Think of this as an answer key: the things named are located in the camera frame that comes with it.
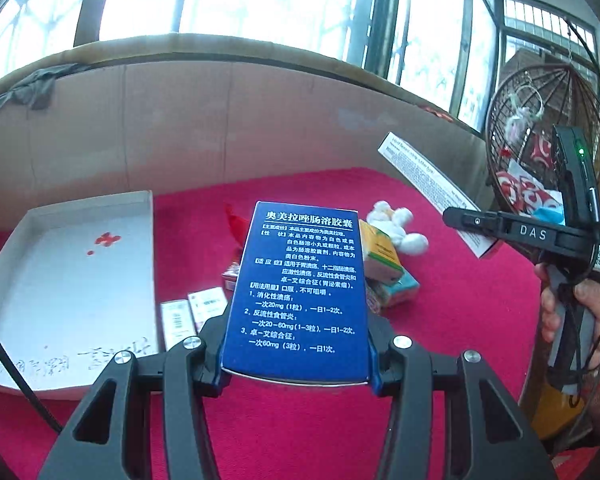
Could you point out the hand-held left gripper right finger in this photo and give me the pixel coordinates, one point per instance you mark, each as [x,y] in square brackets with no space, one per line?
[382,360]

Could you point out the teal tissue pack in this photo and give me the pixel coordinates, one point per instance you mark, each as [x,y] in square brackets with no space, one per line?
[400,287]

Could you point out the grey cloth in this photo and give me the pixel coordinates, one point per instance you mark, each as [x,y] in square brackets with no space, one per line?
[35,85]

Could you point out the small red sill object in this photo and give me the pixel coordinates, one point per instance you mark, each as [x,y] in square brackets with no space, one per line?
[436,112]

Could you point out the small white blue medicine box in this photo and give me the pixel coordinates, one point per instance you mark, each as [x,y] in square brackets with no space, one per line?
[207,305]

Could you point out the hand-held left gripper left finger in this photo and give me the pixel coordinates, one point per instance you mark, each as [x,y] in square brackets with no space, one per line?
[211,360]

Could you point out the red green plush toy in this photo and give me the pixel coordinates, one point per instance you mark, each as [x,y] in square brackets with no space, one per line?
[237,227]

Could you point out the yellow green medicine box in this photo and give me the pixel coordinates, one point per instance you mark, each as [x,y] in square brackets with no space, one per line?
[377,250]

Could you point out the white plush toy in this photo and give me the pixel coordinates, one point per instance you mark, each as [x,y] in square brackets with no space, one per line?
[405,240]

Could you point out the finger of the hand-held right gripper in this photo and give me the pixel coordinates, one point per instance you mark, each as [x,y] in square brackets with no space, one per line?
[472,220]

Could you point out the window with metal grille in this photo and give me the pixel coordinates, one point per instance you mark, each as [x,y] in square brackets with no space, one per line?
[280,0]

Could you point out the red blanket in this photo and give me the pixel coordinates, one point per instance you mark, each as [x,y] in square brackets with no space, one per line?
[305,430]

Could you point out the teal cloth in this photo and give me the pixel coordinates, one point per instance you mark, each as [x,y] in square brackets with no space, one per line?
[550,210]

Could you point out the teal-top white medicine box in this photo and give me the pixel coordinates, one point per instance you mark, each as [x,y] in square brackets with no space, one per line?
[177,322]

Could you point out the white dreamcatcher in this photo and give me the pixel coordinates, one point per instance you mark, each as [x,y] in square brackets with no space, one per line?
[515,122]

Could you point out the red white patterned cushion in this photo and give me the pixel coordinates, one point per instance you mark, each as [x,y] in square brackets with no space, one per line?
[517,187]

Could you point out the white cardboard tray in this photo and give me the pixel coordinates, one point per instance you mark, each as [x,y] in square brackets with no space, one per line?
[70,280]

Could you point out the long white ointment box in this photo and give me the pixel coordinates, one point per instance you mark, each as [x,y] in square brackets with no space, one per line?
[430,180]

